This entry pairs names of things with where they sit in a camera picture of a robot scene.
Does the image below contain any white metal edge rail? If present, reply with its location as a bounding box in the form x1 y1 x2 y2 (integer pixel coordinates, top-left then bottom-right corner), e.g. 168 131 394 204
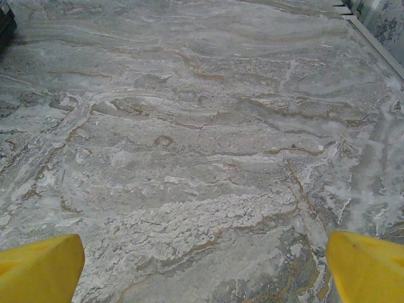
331 0 404 80

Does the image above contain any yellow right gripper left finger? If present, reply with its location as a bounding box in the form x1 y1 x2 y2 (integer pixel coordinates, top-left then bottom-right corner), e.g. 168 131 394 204
0 234 86 303

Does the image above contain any black equipment block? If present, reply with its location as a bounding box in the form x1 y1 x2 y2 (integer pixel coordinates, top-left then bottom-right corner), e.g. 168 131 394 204
0 0 17 53

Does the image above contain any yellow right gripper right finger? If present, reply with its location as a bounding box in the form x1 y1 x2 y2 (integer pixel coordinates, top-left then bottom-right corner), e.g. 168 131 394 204
325 230 404 303

